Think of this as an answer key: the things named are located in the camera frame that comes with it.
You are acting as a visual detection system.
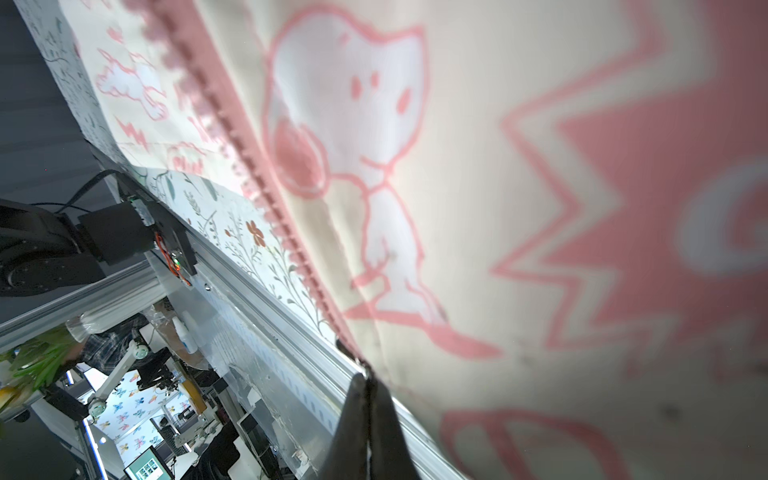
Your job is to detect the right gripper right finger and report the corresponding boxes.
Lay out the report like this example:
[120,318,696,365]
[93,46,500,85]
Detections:
[368,376,421,480]

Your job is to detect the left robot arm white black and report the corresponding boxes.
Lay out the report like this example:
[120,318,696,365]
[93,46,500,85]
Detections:
[1,200,106,297]

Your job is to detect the floral table mat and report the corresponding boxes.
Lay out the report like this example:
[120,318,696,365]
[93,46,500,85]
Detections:
[19,1,336,342]

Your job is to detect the pink patterned hooded jacket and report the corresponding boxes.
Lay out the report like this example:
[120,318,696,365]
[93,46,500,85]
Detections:
[61,1,767,479]

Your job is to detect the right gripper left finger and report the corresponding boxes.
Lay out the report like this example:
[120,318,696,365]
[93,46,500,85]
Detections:
[318,373,370,480]

